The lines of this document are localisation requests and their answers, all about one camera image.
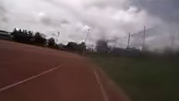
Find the red running track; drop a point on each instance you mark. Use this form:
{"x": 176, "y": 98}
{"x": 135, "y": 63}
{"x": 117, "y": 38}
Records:
{"x": 55, "y": 85}

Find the tall mesh fence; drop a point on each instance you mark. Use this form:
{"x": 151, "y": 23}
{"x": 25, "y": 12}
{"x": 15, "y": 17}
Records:
{"x": 139, "y": 41}

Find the row of dark trees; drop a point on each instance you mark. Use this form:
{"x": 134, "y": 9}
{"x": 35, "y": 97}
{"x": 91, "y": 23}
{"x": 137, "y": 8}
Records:
{"x": 35, "y": 39}

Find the green grass field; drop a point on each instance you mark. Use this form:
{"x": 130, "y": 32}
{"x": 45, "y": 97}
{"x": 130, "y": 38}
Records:
{"x": 153, "y": 85}

